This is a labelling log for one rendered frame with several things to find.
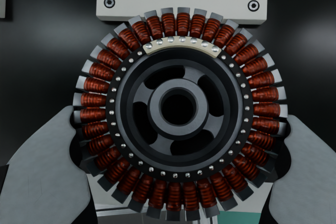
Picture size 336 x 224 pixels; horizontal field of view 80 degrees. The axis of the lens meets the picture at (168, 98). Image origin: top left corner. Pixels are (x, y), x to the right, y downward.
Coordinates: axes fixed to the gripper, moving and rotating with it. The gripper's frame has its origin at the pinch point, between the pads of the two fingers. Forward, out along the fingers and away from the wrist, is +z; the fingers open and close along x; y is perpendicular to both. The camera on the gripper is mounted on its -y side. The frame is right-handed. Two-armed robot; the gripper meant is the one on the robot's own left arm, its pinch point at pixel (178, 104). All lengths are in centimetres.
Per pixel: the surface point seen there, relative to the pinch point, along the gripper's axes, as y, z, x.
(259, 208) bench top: 13.5, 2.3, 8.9
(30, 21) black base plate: -3.0, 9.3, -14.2
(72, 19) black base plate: -3.3, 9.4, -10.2
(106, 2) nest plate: -4.8, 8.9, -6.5
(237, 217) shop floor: 88, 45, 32
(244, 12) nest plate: -4.3, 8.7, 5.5
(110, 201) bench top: 13.5, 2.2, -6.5
